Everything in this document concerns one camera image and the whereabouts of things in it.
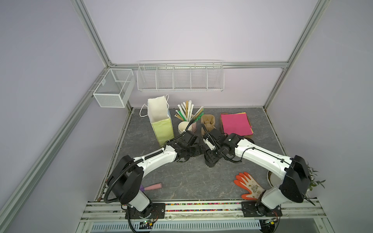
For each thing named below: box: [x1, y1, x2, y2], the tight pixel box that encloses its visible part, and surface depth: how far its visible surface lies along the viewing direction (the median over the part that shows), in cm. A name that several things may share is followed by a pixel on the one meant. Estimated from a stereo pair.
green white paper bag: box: [139, 94, 175, 147], surface depth 88 cm
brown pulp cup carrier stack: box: [200, 114, 217, 136], surface depth 110 cm
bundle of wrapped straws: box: [174, 100, 205, 123], surface depth 100 cm
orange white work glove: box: [233, 171, 266, 200], surface depth 82 cm
